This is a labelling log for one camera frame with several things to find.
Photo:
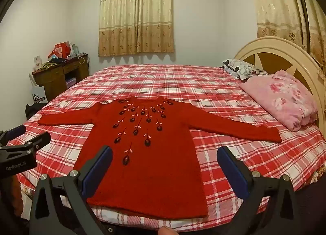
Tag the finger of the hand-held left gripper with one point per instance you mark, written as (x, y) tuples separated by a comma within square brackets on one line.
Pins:
[(15, 132), (38, 140)]

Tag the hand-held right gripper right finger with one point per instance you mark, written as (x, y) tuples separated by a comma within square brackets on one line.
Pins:
[(229, 165)]

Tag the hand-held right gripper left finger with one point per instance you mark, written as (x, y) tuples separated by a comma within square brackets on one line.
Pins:
[(101, 165)]

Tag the red embroidered knit sweater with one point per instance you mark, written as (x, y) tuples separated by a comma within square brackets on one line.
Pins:
[(152, 174)]

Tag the person's right hand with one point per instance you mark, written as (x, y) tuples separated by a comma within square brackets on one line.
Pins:
[(166, 231)]

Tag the black bag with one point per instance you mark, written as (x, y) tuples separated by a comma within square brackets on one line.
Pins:
[(33, 111)]

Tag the white paper bag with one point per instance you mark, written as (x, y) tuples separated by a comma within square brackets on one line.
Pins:
[(39, 95)]

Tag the brown wooden desk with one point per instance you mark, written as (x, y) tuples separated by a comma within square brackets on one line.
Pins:
[(53, 77)]

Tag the white card box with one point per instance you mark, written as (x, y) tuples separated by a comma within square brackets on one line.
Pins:
[(37, 63)]

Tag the pink floral quilt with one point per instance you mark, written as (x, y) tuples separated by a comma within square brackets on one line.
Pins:
[(280, 97)]

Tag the red plaid bed sheet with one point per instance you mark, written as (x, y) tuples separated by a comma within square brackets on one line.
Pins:
[(191, 84)]

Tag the red gift bag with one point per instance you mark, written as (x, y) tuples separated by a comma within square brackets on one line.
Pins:
[(62, 49)]

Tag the grey patterned pillow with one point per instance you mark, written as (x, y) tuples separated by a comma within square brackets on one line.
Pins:
[(242, 68)]

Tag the cream wooden headboard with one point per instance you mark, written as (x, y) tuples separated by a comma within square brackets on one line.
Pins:
[(277, 46)]

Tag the short beige window curtain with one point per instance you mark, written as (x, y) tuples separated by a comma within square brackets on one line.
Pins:
[(135, 21)]

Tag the long beige floral curtain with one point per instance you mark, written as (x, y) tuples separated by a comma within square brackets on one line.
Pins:
[(275, 8)]

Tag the dark window frame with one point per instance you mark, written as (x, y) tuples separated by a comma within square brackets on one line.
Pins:
[(303, 8)]

